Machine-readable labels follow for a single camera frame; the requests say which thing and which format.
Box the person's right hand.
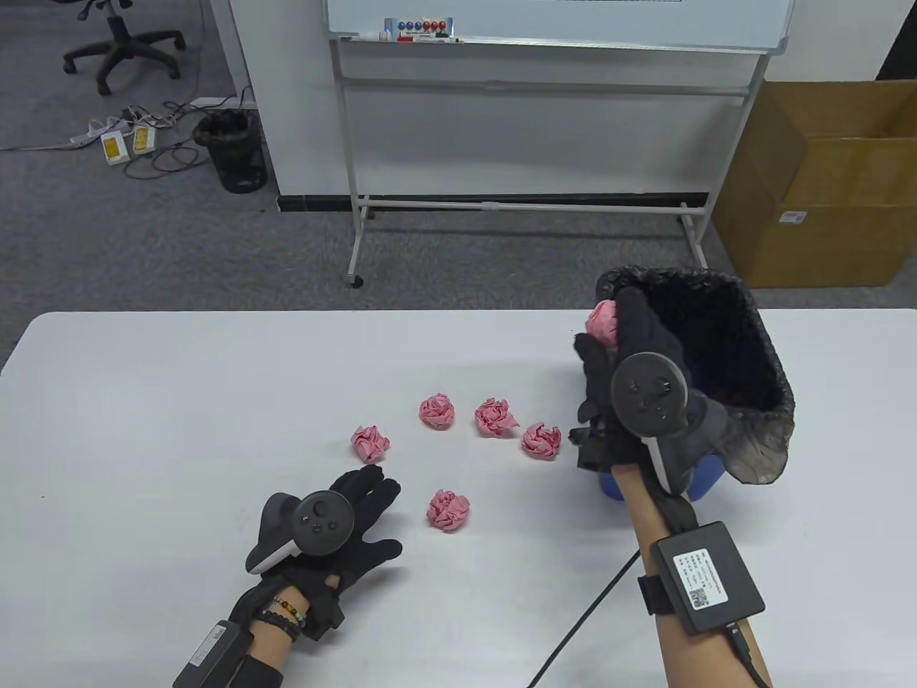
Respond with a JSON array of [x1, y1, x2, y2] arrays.
[[570, 287, 726, 497]]

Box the person's left hand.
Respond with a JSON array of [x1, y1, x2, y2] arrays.
[[229, 466, 403, 642]]

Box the pink paper ball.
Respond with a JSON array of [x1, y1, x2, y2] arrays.
[[427, 489, 471, 532], [419, 393, 456, 430], [350, 426, 392, 464], [474, 398, 521, 438], [522, 423, 562, 460], [585, 300, 621, 352]]

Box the person's left forearm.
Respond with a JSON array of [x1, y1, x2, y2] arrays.
[[244, 609, 307, 674]]

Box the person's right forearm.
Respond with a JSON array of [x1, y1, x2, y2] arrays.
[[615, 462, 776, 688]]

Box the black controller on right glove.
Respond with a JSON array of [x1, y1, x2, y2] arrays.
[[610, 353, 694, 495]]

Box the black controller on glove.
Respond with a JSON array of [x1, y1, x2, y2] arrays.
[[245, 489, 355, 574], [610, 353, 694, 495]]

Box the black controller on left glove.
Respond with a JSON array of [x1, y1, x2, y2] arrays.
[[245, 489, 355, 574]]

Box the black trash bag liner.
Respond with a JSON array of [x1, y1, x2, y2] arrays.
[[595, 265, 797, 486]]

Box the blue trash bin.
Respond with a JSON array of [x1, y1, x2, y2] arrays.
[[598, 450, 726, 502]]

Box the white whiteboard stand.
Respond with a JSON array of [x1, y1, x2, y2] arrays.
[[330, 37, 773, 289]]

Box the black wrist device with label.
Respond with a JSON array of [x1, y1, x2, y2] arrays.
[[172, 620, 253, 688]]

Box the brown cardboard box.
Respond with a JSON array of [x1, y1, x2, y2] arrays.
[[713, 79, 917, 290]]

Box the whiteboard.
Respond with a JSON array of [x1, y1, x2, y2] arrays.
[[324, 0, 796, 55]]

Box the row of whiteboard magnets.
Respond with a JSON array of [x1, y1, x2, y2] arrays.
[[384, 18, 449, 38]]

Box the black mesh wastebasket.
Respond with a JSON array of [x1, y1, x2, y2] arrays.
[[193, 109, 269, 193]]

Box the white power strip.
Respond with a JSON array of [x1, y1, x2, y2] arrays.
[[68, 115, 126, 150]]

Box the black office chair base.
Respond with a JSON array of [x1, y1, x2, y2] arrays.
[[63, 0, 187, 97]]

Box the beaded bracelets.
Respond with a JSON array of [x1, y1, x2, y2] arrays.
[[258, 593, 310, 642]]

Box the black cable on table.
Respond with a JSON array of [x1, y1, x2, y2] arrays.
[[527, 550, 642, 688]]

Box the black wrist strap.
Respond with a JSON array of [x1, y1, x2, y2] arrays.
[[638, 575, 674, 617]]

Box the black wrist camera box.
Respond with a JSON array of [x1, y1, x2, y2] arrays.
[[650, 521, 767, 637]]

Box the short black camera cable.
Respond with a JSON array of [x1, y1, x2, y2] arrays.
[[725, 622, 769, 688]]

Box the black floor cables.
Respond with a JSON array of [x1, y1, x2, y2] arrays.
[[0, 86, 257, 181]]

